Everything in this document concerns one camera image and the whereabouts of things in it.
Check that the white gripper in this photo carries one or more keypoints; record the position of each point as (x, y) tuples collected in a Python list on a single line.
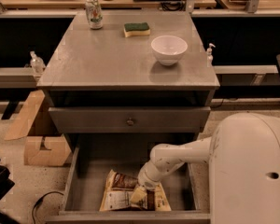
[(145, 179)]

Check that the brown chip bag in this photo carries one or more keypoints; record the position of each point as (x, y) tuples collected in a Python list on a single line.
[(119, 189)]

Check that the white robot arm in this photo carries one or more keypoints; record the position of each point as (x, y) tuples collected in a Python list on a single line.
[(243, 157)]

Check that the closed grey upper drawer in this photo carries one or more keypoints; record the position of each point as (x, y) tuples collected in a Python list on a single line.
[(129, 119)]

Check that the grey drawer cabinet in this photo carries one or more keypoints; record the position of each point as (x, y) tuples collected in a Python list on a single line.
[(104, 68)]

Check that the cardboard box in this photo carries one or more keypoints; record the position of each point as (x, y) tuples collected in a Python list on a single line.
[(43, 144)]

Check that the white ceramic bowl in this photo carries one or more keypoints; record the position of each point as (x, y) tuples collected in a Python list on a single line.
[(168, 49)]

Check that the white pump bottle right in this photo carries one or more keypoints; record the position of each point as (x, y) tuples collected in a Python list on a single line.
[(209, 53)]

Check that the green yellow sponge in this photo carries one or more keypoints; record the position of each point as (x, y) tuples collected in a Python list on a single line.
[(136, 29)]

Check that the clear sanitizer bottle left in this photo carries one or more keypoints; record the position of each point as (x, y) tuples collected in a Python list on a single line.
[(37, 63)]

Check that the wooden workbench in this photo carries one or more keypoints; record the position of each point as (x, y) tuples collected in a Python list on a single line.
[(60, 4)]

